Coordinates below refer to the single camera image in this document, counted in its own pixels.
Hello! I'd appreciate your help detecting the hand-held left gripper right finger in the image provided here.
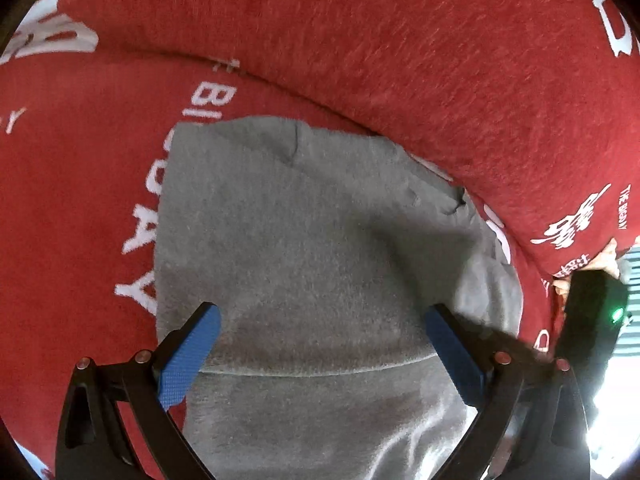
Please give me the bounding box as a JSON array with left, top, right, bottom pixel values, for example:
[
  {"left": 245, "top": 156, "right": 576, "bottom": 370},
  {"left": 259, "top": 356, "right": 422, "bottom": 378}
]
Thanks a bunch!
[{"left": 424, "top": 302, "right": 592, "bottom": 480}]

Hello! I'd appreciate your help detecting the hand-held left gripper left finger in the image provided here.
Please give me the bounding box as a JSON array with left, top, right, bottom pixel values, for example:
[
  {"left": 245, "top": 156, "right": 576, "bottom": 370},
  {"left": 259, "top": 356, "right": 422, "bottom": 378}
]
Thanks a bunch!
[{"left": 54, "top": 301, "right": 222, "bottom": 480}]

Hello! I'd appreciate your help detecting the grey knit garment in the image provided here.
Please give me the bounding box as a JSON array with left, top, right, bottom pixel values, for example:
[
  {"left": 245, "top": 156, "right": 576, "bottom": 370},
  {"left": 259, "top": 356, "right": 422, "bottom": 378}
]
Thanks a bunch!
[{"left": 152, "top": 115, "right": 523, "bottom": 480}]

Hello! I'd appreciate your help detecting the window grille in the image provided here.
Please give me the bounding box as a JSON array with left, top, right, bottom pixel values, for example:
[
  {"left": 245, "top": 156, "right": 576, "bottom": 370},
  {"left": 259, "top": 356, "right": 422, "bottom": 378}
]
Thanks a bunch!
[{"left": 619, "top": 246, "right": 640, "bottom": 323}]

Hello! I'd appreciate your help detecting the orange crumpled cloth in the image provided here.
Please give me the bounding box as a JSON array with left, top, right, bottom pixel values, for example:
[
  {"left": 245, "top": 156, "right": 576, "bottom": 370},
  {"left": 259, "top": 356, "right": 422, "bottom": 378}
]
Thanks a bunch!
[{"left": 550, "top": 240, "right": 622, "bottom": 292}]

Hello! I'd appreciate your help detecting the red printed blanket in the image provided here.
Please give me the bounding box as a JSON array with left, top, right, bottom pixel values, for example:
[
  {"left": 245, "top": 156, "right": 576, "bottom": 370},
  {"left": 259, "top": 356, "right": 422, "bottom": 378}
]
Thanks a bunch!
[{"left": 0, "top": 0, "right": 640, "bottom": 480}]

